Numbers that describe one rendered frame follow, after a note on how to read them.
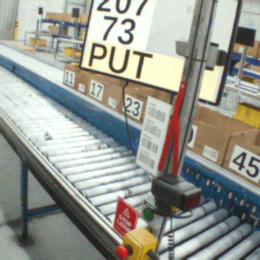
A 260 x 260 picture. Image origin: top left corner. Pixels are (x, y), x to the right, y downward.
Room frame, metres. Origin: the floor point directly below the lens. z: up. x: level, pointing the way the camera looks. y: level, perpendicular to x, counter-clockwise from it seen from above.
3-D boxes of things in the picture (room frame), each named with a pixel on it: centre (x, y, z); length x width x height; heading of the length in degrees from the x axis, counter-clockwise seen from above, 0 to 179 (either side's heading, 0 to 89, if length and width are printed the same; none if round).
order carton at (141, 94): (1.75, -0.16, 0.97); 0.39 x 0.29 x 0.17; 42
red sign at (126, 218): (0.74, -0.06, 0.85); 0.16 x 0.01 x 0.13; 42
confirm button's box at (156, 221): (0.68, -0.10, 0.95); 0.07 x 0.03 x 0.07; 42
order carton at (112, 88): (2.04, 0.11, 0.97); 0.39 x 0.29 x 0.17; 42
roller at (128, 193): (1.16, -0.08, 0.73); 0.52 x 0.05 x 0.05; 132
